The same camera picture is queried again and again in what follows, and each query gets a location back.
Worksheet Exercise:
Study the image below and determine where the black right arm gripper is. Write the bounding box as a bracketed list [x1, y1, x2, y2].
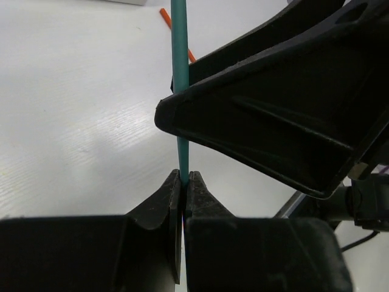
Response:
[334, 125, 388, 231]

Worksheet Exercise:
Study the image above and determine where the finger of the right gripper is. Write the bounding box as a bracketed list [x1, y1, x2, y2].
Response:
[154, 39, 389, 200]
[188, 1, 374, 91]

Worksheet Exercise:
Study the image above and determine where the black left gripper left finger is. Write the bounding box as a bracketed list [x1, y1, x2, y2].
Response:
[1, 170, 182, 291]

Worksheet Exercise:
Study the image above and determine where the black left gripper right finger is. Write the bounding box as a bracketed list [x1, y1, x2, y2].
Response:
[184, 172, 353, 291]

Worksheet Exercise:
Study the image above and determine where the teal chopstick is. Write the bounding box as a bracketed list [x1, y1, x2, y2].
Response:
[171, 0, 189, 187]

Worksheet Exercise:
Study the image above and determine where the orange chopstick in pile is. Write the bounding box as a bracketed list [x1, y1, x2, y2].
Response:
[159, 8, 197, 63]

